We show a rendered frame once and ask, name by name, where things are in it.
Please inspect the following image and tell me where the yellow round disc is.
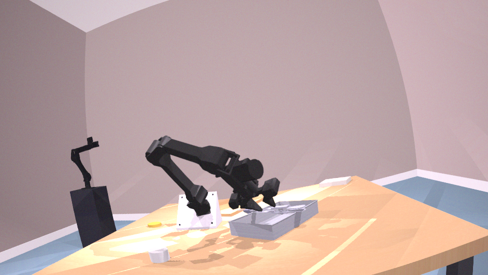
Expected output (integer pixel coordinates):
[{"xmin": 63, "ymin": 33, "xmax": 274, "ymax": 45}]
[{"xmin": 147, "ymin": 221, "xmax": 162, "ymax": 228}]

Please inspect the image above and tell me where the light wooden board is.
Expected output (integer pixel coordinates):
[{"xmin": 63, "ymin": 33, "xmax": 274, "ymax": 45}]
[{"xmin": 218, "ymin": 197, "xmax": 264, "ymax": 217}]

